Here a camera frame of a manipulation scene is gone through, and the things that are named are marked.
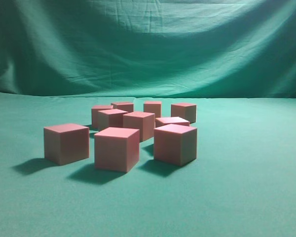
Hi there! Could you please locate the pink cube column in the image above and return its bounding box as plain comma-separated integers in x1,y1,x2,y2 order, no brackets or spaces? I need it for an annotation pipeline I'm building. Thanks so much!
91,105,113,129
43,123,89,165
111,102,134,113
153,124,198,166
155,117,190,127
94,127,140,173
123,112,155,142
144,101,162,118
171,102,197,123
98,109,128,131

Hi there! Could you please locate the green backdrop cloth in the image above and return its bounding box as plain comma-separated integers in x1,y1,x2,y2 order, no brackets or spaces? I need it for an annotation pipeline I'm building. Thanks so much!
0,0,296,98

